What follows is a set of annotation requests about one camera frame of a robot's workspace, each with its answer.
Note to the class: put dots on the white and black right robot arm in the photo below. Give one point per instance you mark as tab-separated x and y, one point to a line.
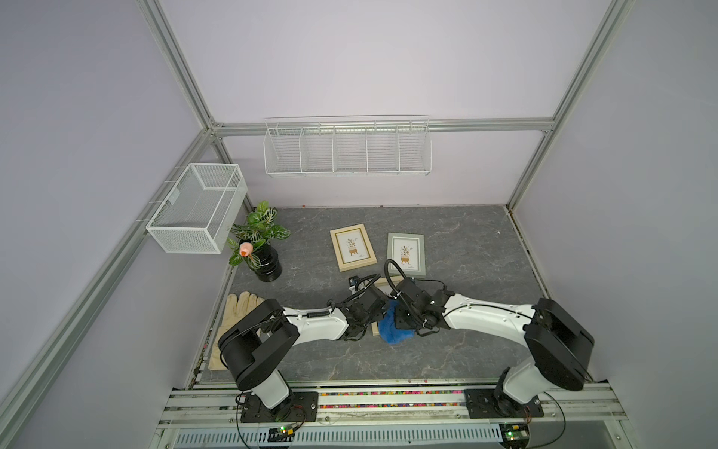
559	347

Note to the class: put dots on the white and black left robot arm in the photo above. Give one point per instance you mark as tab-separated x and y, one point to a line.
253	349

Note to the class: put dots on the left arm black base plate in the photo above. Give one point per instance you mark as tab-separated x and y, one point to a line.
301	406

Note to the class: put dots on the beige picture frame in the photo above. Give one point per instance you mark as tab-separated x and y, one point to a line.
352	248

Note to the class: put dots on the aluminium mounting rail front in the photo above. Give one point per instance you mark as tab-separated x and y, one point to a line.
392	402

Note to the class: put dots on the light wood picture frame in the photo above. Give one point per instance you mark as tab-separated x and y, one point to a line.
384	286

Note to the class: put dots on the black glossy plant vase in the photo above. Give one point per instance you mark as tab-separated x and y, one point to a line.
266	263

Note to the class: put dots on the left electronics board green led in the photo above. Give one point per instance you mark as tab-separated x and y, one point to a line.
280	435

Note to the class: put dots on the white vented cable duct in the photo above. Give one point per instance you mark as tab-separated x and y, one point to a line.
342	436

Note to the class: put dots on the long white wire shelf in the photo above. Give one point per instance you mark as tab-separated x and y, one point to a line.
325	146

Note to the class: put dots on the electronics board green led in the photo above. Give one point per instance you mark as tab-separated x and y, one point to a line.
515	435
280	435

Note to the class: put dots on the right electronics board green led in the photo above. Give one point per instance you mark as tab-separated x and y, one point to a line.
515	435

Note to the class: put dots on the green artificial plant pink flower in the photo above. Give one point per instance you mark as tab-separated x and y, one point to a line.
251	242

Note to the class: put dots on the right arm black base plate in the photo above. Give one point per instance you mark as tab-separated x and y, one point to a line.
483	403

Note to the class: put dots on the blue microfibre cloth black trim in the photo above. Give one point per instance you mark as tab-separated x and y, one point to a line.
388	330

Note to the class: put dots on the white wire basket left wall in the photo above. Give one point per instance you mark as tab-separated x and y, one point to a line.
197	214

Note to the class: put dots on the green-grey picture frame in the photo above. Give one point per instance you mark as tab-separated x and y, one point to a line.
407	250

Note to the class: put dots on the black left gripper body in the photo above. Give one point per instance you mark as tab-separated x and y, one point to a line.
371	319

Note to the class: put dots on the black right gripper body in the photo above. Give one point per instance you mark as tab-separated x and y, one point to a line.
406	320

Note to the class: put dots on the aluminium cage frame profiles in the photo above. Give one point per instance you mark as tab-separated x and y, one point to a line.
34	384

